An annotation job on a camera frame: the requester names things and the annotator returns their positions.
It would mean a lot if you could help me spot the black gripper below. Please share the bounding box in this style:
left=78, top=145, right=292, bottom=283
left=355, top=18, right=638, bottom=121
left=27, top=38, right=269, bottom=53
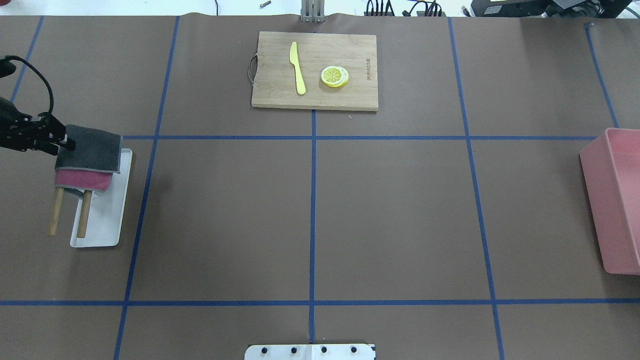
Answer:
left=0, top=97, right=76, bottom=155

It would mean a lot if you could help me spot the wooden towel rack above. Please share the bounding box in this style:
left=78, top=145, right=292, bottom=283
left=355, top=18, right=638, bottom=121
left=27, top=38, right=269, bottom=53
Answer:
left=48, top=186, right=94, bottom=239

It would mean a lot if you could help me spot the white rectangular tray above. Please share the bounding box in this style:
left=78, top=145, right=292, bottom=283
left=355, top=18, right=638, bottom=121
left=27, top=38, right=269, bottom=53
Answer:
left=66, top=148, right=135, bottom=248

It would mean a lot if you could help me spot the wooden cutting board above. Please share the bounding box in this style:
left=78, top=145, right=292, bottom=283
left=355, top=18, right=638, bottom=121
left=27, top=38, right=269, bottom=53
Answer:
left=251, top=30, right=379, bottom=112

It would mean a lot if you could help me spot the yellow plastic knife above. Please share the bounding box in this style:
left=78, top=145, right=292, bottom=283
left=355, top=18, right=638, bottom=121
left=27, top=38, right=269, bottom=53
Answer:
left=288, top=41, right=307, bottom=96

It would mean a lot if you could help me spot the yellow lemon slice toy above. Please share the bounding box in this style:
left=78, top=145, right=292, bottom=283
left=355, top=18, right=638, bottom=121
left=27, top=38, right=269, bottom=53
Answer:
left=320, top=65, right=350, bottom=88

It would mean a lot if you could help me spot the pink plastic bin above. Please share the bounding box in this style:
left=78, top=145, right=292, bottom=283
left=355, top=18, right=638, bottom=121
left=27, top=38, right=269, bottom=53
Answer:
left=579, top=128, right=640, bottom=276

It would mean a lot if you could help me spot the aluminium frame post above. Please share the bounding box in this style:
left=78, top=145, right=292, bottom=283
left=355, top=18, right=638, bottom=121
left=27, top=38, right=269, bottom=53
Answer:
left=300, top=0, right=326, bottom=23

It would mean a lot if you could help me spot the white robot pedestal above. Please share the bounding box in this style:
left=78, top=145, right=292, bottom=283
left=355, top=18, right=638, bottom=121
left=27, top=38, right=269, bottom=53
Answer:
left=244, top=343, right=377, bottom=360

